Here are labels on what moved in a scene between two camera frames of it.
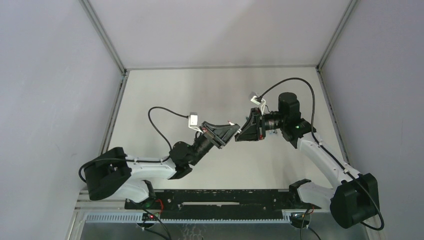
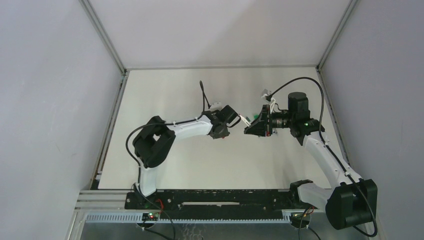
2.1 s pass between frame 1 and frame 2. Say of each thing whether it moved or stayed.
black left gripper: moved
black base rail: stayed
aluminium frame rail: stayed
